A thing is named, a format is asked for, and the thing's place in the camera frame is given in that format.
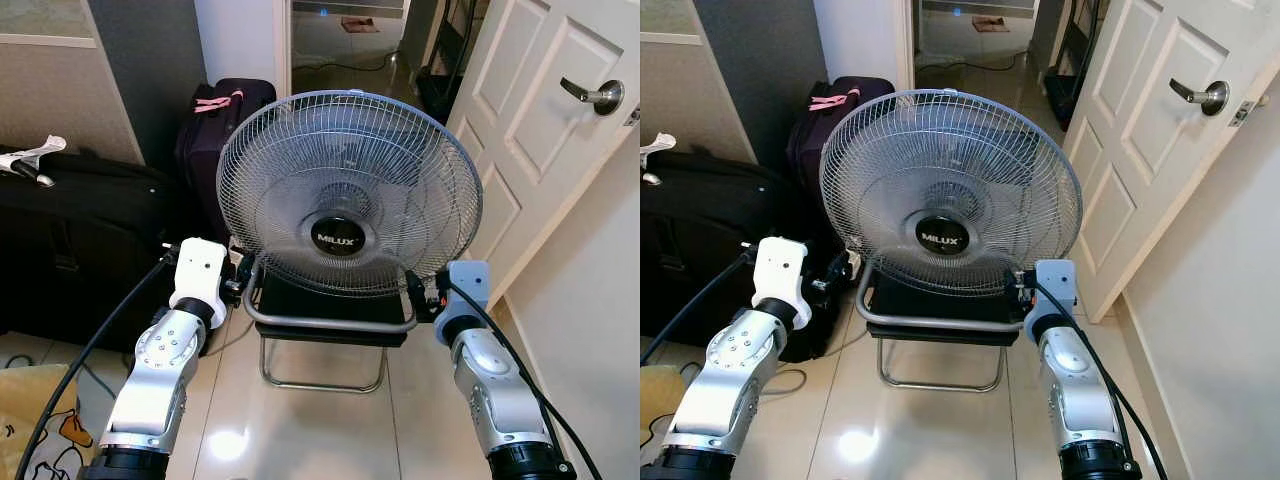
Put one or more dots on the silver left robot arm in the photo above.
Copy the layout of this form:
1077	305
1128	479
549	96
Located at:
725	370
150	380

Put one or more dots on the large black suitcase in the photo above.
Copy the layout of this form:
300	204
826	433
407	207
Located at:
700	240
90	240

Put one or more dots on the dark purple suitcase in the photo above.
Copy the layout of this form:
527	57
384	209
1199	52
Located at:
815	140
215	140

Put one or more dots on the white panelled door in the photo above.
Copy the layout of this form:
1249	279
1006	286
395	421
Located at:
540	130
1150	160

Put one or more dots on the black hallway rack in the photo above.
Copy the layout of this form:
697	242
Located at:
440	95
1065	95

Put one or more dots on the metal door latch plate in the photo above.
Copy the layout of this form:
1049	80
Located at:
633	115
1243	113

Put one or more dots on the small red floor item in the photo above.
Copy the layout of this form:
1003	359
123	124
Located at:
990	24
360	24

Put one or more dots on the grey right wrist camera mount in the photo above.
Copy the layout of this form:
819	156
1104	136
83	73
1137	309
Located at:
468	285
1055	285

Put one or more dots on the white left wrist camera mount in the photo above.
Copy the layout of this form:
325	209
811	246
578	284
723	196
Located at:
778	270
198	270

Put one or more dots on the black chair chrome frame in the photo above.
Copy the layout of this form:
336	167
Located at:
320	302
930	302

